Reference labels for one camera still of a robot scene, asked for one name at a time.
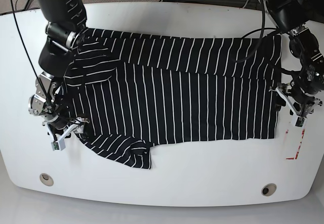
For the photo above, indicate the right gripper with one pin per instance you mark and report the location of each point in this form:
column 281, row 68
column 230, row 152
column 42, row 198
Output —
column 59, row 127

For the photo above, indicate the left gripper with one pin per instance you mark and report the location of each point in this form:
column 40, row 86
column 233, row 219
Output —
column 299, row 102

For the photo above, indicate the navy white striped t-shirt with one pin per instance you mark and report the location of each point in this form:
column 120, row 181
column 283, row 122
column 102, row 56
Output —
column 140, row 91

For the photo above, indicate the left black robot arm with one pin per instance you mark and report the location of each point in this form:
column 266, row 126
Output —
column 289, row 18

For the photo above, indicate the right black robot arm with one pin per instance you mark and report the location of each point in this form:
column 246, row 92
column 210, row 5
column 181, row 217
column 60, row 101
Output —
column 65, row 31

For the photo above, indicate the red tape corner marking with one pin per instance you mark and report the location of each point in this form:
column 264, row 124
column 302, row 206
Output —
column 292, row 142

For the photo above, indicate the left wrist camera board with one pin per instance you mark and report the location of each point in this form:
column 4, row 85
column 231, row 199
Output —
column 300, row 121

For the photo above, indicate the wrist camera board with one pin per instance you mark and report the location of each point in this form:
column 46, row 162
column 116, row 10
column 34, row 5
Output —
column 300, row 121
column 58, row 146

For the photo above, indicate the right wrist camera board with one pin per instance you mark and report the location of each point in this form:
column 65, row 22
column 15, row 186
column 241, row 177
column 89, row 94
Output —
column 58, row 146

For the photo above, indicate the left table cable grommet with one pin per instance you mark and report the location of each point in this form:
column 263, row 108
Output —
column 46, row 179

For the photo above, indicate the table cable grommet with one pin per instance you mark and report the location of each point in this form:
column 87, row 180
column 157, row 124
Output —
column 46, row 179
column 268, row 189

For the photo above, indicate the right table cable grommet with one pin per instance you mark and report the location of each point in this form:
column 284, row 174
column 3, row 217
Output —
column 268, row 189

